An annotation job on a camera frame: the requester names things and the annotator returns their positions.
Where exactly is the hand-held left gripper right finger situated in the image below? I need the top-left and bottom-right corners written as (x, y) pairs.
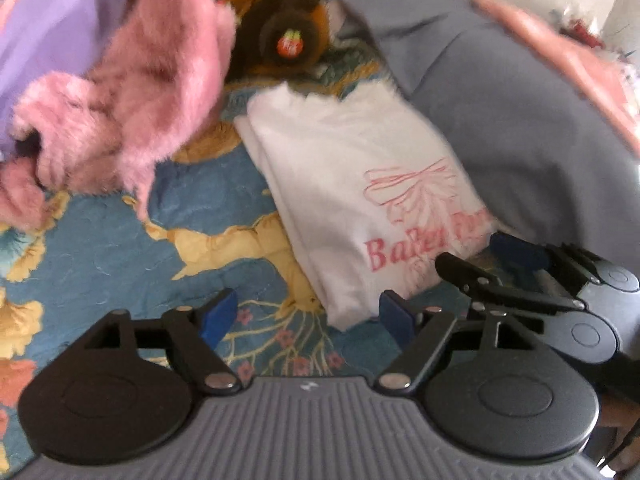
top-left (374, 291), bottom-right (543, 392)

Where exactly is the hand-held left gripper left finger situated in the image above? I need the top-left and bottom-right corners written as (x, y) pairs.
top-left (72, 288), bottom-right (243, 395)

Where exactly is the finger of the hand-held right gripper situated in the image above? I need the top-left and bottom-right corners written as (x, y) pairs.
top-left (490, 232), bottom-right (601, 286)
top-left (435, 252), bottom-right (586, 313)

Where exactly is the white t-shirt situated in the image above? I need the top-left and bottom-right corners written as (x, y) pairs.
top-left (234, 82), bottom-right (501, 332)

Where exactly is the person's right forearm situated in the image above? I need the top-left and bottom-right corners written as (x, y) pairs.
top-left (597, 390), bottom-right (640, 480)

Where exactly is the blue quilted bedspread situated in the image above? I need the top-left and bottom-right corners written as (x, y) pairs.
top-left (0, 45), bottom-right (481, 461)

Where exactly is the grey duvet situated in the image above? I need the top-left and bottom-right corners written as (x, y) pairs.
top-left (320, 0), bottom-right (640, 261)

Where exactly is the salmon pink towel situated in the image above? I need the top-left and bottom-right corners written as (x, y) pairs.
top-left (470, 0), bottom-right (640, 156)

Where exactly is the red yarn item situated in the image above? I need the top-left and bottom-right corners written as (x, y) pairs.
top-left (565, 15), bottom-right (601, 41)

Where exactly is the pink fuzzy garment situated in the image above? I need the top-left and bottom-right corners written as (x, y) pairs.
top-left (0, 0), bottom-right (238, 233)

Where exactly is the red panda plush toy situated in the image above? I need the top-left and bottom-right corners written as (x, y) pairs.
top-left (217, 0), bottom-right (333, 78)

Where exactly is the purple garment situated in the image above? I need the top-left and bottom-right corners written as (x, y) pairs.
top-left (0, 0), bottom-right (101, 161)

